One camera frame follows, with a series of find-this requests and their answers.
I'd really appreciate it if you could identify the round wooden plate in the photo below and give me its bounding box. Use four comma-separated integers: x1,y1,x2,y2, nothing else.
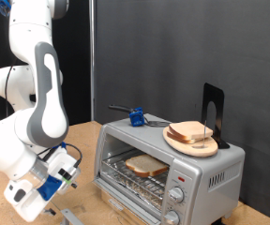
162,126,219,158

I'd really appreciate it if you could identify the thin metal pin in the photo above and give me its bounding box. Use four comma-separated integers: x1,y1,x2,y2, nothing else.
202,120,208,149

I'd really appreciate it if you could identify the wire oven rack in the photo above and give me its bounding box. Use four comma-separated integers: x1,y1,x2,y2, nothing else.
101,149,171,210

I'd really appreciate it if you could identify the glass oven door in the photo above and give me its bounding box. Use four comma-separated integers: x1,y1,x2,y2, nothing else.
50,181,161,225

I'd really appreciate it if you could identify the silver toaster oven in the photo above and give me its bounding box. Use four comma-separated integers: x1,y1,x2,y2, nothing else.
92,113,246,225

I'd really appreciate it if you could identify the vertical metal pole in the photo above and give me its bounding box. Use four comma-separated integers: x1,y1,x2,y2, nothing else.
89,0,97,122

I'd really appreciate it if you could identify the black metal bookend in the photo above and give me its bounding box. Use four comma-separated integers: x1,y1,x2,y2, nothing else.
201,82,231,150

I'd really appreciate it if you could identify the silver oven knob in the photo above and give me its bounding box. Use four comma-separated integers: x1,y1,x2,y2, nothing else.
167,187,186,204
163,210,181,225

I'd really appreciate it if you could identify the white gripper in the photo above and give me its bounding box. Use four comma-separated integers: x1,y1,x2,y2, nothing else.
3,146,82,223

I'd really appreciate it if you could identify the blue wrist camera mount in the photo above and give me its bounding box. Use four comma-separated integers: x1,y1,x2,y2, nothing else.
37,174,64,202

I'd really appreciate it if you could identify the white bread slice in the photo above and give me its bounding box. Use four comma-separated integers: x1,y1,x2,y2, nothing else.
125,153,170,179
166,130,203,145
168,120,215,142

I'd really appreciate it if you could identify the spatula with blue block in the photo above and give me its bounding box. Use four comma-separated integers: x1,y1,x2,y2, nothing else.
108,103,173,128

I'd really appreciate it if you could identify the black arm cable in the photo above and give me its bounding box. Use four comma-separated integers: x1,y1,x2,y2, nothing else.
3,64,83,170

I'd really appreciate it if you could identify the blue cable clip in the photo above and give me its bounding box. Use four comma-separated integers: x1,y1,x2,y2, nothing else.
0,0,13,18

